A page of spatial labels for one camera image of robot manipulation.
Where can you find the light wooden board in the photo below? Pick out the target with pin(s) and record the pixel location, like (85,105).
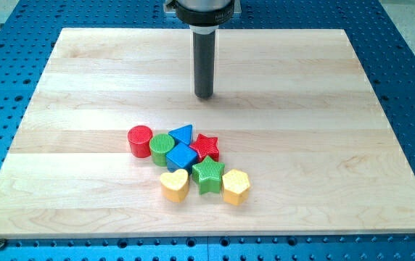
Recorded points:
(291,108)

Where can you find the red star block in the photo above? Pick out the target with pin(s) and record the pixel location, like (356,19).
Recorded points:
(206,146)

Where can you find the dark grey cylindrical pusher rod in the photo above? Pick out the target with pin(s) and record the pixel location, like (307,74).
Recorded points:
(203,60)

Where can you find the yellow hexagon block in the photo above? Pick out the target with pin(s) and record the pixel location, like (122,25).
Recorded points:
(236,187)

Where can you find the robot arm with black collar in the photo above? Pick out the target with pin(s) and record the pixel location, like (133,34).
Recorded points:
(202,13)

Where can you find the green star block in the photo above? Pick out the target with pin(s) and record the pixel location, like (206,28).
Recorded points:
(208,175)

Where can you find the green cylinder block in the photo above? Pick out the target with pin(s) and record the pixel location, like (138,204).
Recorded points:
(159,146)

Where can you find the blue triangle block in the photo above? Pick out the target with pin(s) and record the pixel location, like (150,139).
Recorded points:
(182,135)

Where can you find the blue cube block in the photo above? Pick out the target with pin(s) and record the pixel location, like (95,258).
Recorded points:
(181,157)

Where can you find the red cylinder block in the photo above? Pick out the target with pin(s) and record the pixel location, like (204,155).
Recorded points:
(139,137)

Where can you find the left board clamp screw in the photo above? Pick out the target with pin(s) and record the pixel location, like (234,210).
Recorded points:
(3,243)

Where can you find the yellow heart block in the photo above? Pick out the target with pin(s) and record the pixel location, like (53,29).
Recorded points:
(175,185)

